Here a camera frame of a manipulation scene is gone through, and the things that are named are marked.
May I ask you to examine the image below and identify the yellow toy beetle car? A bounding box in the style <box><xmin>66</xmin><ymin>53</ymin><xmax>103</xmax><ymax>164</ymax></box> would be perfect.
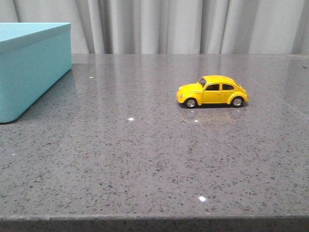
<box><xmin>176</xmin><ymin>75</ymin><xmax>250</xmax><ymax>108</ymax></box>

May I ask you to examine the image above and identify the light blue plastic box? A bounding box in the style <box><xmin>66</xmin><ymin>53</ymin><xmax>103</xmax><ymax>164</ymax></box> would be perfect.
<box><xmin>0</xmin><ymin>23</ymin><xmax>72</xmax><ymax>123</ymax></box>

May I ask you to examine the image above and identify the white pleated curtain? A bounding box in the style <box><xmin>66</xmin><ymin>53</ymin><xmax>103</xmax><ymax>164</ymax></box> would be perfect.
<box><xmin>0</xmin><ymin>0</ymin><xmax>309</xmax><ymax>54</ymax></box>

